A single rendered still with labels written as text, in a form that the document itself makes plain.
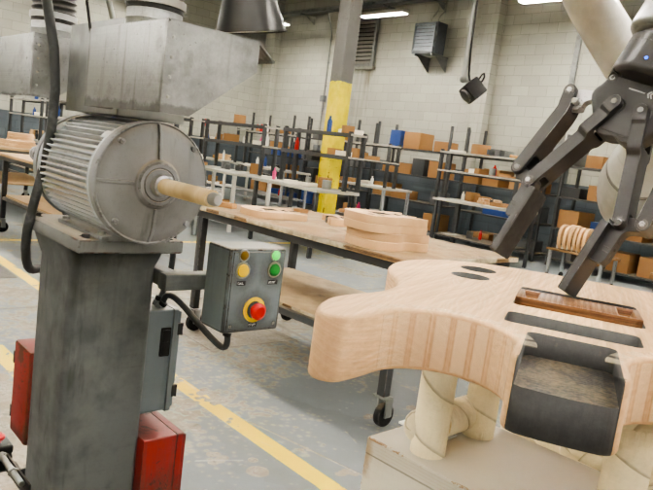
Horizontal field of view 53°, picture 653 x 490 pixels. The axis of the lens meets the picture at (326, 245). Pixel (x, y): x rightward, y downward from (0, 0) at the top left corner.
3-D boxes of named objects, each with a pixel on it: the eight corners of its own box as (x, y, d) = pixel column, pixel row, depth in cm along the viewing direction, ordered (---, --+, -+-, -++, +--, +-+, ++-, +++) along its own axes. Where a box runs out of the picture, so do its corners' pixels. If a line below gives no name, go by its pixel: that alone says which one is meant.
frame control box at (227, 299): (150, 331, 166) (159, 229, 162) (222, 325, 180) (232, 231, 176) (200, 362, 148) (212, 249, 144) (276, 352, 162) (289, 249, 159)
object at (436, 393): (402, 448, 60) (418, 349, 59) (423, 440, 62) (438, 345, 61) (430, 463, 58) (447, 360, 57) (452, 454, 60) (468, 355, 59)
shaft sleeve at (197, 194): (166, 175, 132) (175, 188, 134) (154, 185, 131) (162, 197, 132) (214, 186, 119) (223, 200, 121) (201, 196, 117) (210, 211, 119)
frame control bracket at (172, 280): (156, 288, 153) (158, 271, 153) (225, 285, 166) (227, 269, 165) (164, 292, 150) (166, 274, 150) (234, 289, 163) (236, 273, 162)
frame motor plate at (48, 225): (21, 225, 161) (22, 209, 160) (116, 227, 177) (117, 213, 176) (78, 254, 134) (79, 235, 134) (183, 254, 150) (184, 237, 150)
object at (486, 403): (455, 431, 66) (469, 339, 64) (471, 424, 68) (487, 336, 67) (482, 443, 64) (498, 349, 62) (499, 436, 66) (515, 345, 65)
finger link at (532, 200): (535, 187, 62) (529, 184, 62) (495, 251, 62) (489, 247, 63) (546, 197, 64) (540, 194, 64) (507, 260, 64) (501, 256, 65)
